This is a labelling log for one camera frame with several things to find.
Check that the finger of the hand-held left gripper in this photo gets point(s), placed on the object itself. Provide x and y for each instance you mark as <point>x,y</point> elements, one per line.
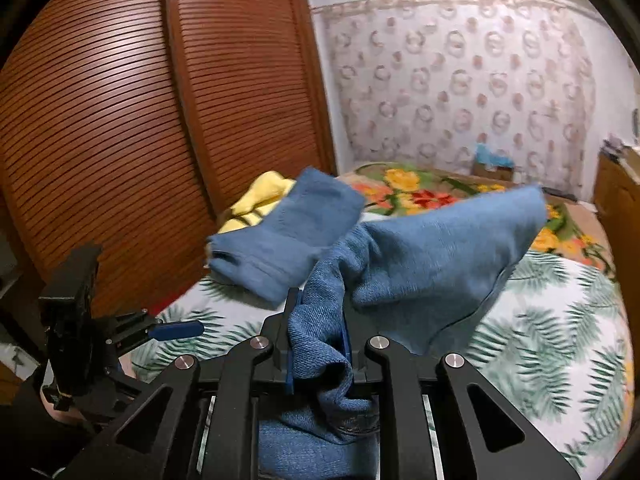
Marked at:
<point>177,330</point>

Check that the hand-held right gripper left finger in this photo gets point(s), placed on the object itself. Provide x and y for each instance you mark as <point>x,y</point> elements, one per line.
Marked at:
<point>290,360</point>

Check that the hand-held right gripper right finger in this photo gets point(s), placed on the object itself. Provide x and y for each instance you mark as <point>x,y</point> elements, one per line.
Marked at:
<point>360,365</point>

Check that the blue denim pants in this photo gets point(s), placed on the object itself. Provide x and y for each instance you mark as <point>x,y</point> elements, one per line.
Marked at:
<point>425,260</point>

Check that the yellow cloth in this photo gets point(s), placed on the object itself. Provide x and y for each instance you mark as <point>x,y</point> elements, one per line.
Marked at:
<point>260,200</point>

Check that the floral blanket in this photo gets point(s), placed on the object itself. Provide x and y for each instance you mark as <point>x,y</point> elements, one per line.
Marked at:
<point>415,190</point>

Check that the leaf print bed sheet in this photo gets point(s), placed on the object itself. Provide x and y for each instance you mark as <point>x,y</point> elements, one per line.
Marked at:
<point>550,335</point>

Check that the wooden louvered wardrobe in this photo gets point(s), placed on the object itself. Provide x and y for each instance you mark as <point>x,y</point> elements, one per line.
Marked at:
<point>125,135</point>

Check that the cardboard box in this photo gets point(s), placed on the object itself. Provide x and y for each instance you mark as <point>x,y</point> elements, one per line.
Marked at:
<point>492,174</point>

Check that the blue cloth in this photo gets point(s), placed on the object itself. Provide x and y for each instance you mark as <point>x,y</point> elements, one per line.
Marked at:
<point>492,155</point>

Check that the patterned lace curtain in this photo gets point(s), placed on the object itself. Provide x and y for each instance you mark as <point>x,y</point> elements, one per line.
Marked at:
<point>450,85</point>

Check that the wooden sideboard cabinet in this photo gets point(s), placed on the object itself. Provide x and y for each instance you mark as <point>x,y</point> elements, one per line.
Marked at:
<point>615,195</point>

